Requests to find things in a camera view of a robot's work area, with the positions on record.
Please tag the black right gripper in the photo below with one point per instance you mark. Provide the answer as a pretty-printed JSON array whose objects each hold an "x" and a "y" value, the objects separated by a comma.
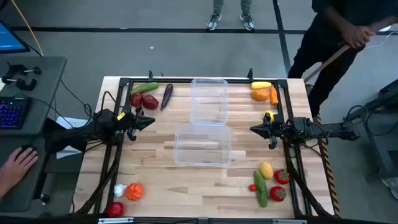
[{"x": 272, "y": 133}]

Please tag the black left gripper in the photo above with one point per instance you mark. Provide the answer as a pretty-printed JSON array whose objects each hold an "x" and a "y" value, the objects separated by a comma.
[{"x": 133, "y": 124}]

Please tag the dark red bell pepper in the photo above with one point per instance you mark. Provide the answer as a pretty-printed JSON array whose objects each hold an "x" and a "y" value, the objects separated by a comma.
[
  {"x": 136, "y": 100},
  {"x": 150, "y": 102}
]

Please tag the small green cucumber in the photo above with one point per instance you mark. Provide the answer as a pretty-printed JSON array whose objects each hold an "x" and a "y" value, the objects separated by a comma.
[{"x": 144, "y": 88}]

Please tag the purple eggplant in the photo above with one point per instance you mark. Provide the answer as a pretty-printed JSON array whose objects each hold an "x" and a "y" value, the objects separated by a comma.
[{"x": 167, "y": 96}]

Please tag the orange persimmon fruit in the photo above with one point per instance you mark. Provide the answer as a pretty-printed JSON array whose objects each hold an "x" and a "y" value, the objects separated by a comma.
[{"x": 260, "y": 95}]

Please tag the orange carrot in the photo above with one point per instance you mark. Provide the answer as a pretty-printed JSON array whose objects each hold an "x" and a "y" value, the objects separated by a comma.
[{"x": 273, "y": 96}]

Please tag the yellow lemon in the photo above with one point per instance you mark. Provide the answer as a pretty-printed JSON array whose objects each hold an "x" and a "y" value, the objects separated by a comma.
[{"x": 266, "y": 170}]

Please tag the red tomato with green calyx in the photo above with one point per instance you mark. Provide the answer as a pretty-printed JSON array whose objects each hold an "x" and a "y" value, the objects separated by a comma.
[
  {"x": 277, "y": 193},
  {"x": 281, "y": 177}
]

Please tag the small red cherry tomato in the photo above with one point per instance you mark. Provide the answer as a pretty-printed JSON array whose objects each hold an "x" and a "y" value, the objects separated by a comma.
[{"x": 252, "y": 188}]

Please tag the large green cucumber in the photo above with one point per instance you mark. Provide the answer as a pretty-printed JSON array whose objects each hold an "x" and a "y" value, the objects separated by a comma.
[{"x": 261, "y": 191}]

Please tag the orange bell pepper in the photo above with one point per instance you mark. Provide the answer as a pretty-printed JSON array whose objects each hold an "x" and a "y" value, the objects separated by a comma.
[{"x": 134, "y": 192}]

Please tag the white garlic bulb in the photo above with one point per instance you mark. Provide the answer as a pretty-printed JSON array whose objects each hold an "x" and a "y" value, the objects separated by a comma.
[{"x": 119, "y": 190}]

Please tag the bright red bell pepper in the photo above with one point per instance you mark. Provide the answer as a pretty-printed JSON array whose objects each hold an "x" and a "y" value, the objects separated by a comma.
[{"x": 115, "y": 209}]

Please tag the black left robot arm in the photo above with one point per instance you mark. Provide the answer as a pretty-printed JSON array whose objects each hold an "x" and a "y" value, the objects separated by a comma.
[{"x": 102, "y": 123}]

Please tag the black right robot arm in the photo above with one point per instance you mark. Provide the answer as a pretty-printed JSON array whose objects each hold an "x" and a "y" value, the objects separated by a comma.
[{"x": 311, "y": 128}]

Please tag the clear plastic container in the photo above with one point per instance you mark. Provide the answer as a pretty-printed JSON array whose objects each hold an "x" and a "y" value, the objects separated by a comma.
[
  {"x": 202, "y": 146},
  {"x": 209, "y": 101}
]

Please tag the yellow black hazard tape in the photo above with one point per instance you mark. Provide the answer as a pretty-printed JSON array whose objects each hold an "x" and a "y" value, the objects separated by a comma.
[{"x": 328, "y": 168}]

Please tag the wooden stick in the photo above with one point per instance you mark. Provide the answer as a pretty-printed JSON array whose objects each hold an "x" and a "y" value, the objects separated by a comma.
[{"x": 329, "y": 60}]

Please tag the grey desk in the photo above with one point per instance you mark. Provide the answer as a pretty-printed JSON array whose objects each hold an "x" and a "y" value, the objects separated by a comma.
[{"x": 46, "y": 81}]

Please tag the person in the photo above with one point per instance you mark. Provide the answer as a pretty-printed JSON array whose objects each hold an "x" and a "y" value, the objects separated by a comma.
[
  {"x": 329, "y": 18},
  {"x": 214, "y": 21},
  {"x": 17, "y": 166}
]

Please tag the black computer mouse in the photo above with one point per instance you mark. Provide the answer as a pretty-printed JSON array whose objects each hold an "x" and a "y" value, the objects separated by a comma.
[{"x": 26, "y": 147}]

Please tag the black equipment stand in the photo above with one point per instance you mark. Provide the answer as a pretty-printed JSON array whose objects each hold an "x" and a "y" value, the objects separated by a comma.
[{"x": 382, "y": 124}]

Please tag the black knob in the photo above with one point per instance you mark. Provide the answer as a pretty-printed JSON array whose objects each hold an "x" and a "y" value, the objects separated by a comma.
[{"x": 45, "y": 198}]

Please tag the black desk clamp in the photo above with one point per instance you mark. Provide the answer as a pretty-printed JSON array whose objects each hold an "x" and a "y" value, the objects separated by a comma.
[
  {"x": 29, "y": 70},
  {"x": 21, "y": 83}
]

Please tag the backlit black keyboard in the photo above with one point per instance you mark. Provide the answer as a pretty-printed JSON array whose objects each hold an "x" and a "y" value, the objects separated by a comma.
[{"x": 12, "y": 112}]

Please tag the computer monitor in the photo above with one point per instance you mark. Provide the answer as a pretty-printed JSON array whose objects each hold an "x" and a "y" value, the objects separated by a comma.
[{"x": 11, "y": 40}]

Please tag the silver metal bracket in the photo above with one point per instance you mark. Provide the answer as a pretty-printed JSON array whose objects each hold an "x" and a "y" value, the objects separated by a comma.
[{"x": 115, "y": 220}]

